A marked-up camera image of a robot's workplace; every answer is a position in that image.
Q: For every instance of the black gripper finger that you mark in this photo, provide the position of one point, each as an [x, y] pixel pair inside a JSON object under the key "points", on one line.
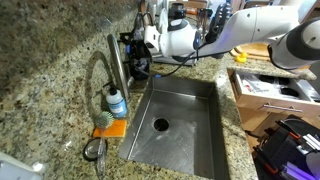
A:
{"points": [[141, 69]]}

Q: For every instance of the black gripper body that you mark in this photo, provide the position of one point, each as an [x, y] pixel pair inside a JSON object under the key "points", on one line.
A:
{"points": [[135, 47]]}

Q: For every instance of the chrome gooseneck faucet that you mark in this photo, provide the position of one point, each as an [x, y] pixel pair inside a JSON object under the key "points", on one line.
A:
{"points": [[123, 80]]}

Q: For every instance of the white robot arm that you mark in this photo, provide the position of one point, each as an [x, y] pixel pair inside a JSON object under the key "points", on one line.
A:
{"points": [[291, 44]]}

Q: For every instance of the open white drawer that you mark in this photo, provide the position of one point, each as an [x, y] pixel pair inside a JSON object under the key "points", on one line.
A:
{"points": [[273, 94]]}

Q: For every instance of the white soap pump bottle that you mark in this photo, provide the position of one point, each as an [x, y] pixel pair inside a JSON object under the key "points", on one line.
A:
{"points": [[116, 103]]}

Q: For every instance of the green dish brush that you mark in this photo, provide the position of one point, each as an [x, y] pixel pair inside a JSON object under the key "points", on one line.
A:
{"points": [[103, 121]]}

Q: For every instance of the orange sponge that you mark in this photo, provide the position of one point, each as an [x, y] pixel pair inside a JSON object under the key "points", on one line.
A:
{"points": [[116, 130]]}

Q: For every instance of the stainless steel sink basin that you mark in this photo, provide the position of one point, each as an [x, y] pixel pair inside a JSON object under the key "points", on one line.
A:
{"points": [[177, 126]]}

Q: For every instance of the metal sink strainer lid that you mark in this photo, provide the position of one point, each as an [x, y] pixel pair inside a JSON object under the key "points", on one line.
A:
{"points": [[91, 151]]}

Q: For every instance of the yellow rubber duck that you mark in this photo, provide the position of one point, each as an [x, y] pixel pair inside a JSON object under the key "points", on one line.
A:
{"points": [[242, 57]]}

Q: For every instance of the wooden cutting board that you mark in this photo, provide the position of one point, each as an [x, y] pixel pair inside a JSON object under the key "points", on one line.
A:
{"points": [[254, 51]]}

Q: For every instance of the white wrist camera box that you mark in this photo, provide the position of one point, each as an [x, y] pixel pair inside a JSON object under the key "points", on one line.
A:
{"points": [[151, 39]]}

